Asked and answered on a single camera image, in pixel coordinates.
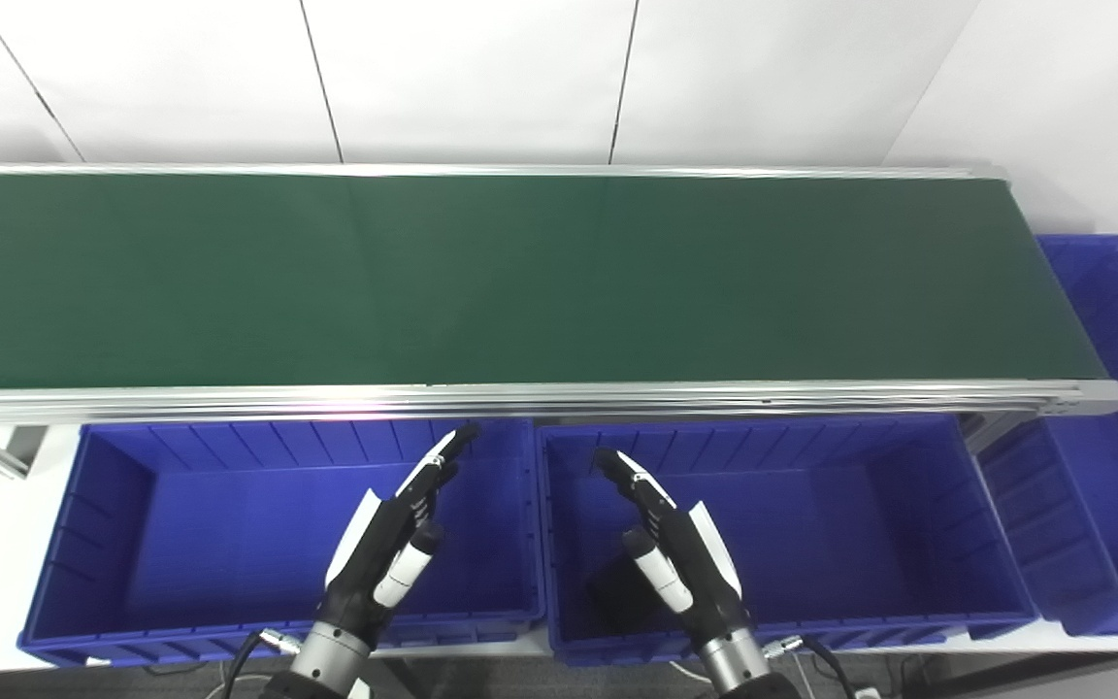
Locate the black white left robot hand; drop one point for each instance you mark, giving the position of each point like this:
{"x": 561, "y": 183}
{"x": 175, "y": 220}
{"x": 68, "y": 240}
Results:
{"x": 375, "y": 553}

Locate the blue plastic bin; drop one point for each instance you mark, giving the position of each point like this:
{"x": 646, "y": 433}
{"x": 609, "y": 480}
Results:
{"x": 210, "y": 544}
{"x": 1102, "y": 485}
{"x": 840, "y": 524}

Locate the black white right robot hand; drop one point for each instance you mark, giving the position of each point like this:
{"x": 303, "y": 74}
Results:
{"x": 705, "y": 573}

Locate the green conveyor belt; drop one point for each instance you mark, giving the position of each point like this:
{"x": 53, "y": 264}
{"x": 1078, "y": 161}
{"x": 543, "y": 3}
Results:
{"x": 617, "y": 398}
{"x": 520, "y": 282}

